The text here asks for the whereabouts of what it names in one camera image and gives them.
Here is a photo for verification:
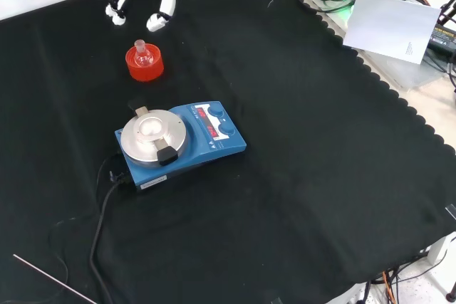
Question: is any clear glass round-bottom flask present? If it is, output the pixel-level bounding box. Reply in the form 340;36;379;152
133;39;155;68

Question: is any blue heater with steel plate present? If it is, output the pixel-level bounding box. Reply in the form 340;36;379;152
114;96;247;192

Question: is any black cloth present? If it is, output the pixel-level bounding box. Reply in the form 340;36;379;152
0;0;456;304

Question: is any pale board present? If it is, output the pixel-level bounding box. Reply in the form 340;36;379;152
342;0;442;65

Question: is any black power adapter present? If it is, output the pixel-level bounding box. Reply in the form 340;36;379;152
426;23;456;56

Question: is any thin metal rod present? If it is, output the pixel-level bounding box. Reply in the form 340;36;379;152
13;253;98;304

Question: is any white table leg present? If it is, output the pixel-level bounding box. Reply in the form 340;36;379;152
426;234;456;266

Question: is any red flask ring stand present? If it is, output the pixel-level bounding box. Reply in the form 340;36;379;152
125;43;165;83

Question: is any thin black cable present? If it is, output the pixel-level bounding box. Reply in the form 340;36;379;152
46;154;120;283

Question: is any thick black power cable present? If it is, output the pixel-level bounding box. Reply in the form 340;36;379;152
89;172;135;304

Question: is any orange cable under bench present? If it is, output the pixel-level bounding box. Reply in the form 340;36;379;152
382;269;397;304

